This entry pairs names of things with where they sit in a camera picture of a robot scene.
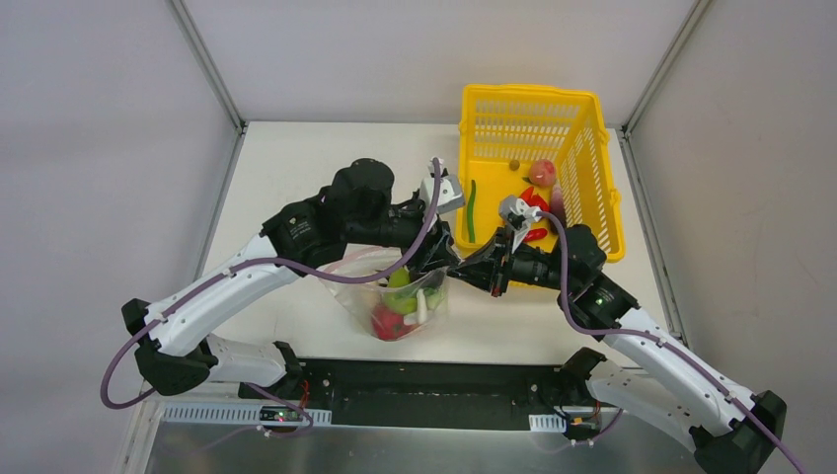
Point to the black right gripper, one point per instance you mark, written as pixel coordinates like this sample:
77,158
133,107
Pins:
496,263

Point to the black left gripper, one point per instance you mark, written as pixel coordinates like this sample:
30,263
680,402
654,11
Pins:
430,245

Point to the white toy radish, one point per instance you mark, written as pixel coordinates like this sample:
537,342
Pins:
420,315
435,294

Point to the green toy apple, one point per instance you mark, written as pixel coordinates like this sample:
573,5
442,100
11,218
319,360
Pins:
399,296

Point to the clear pink zip top bag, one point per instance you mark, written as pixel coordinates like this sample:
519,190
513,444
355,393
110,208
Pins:
359,300

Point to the red toy bell pepper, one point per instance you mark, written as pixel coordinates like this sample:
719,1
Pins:
388,325

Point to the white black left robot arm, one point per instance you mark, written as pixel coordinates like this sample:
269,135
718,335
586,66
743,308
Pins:
174,340

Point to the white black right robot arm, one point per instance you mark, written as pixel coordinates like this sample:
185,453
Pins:
727,427

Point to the green toy bean pod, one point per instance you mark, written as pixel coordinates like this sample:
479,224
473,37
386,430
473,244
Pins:
470,212

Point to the orange toy carrot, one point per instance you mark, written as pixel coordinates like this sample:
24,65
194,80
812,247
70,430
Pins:
527,195

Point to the red toy strawberry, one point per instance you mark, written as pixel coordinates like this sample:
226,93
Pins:
540,203

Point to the purple toy eggplant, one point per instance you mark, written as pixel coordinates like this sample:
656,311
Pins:
557,204

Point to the toy peach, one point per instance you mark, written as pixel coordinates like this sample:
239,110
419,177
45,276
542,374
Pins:
542,173

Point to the yellow plastic basket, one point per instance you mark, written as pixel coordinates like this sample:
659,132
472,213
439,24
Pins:
544,145

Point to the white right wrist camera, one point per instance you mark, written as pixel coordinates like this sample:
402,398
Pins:
519,218

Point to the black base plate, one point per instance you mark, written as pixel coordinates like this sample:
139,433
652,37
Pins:
459,396

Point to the aluminium frame rail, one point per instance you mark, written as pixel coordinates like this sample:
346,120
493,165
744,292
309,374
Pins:
650,391

